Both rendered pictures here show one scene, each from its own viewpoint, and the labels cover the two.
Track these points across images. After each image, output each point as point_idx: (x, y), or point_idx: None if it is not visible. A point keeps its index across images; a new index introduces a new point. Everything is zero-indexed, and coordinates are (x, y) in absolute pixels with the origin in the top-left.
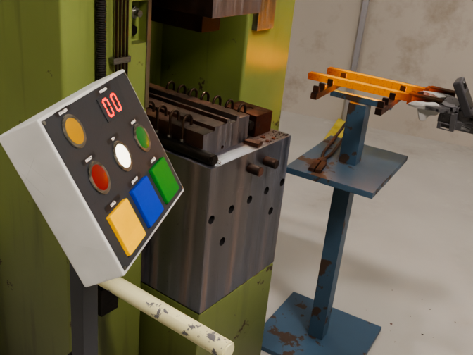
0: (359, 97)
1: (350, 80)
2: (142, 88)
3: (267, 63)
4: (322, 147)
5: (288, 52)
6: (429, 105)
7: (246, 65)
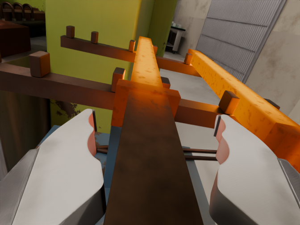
0: None
1: (145, 47)
2: None
3: (91, 5)
4: None
5: (136, 7)
6: (35, 164)
7: None
